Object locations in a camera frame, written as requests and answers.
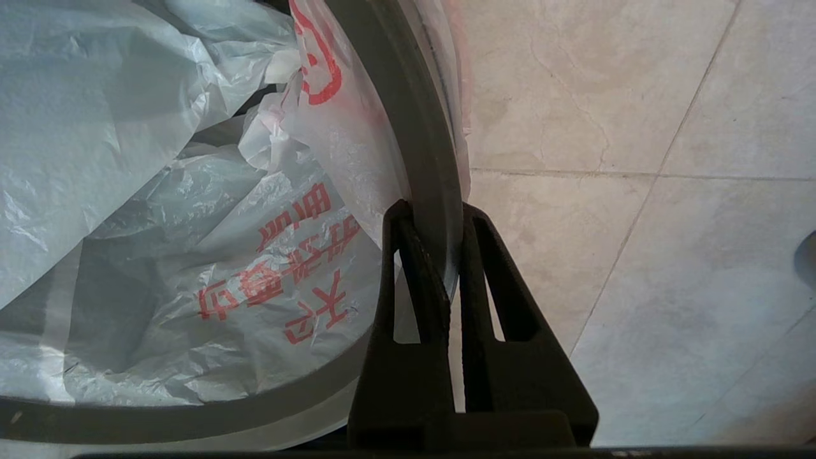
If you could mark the white trash bag red print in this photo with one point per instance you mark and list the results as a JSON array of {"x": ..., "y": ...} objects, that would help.
[{"x": 159, "y": 255}]

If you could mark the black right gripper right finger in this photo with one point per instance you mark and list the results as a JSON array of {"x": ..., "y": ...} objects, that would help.
[{"x": 529, "y": 382}]

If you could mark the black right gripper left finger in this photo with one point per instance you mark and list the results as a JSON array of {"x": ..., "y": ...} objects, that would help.
[{"x": 401, "y": 382}]

